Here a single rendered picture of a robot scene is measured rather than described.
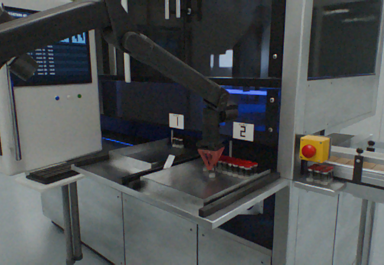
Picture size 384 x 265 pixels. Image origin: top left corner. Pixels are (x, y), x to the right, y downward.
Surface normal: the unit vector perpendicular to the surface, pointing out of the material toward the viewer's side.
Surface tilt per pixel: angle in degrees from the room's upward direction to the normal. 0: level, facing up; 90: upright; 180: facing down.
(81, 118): 90
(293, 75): 90
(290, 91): 90
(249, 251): 90
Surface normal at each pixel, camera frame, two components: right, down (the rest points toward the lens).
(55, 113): 0.83, 0.11
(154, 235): -0.67, 0.15
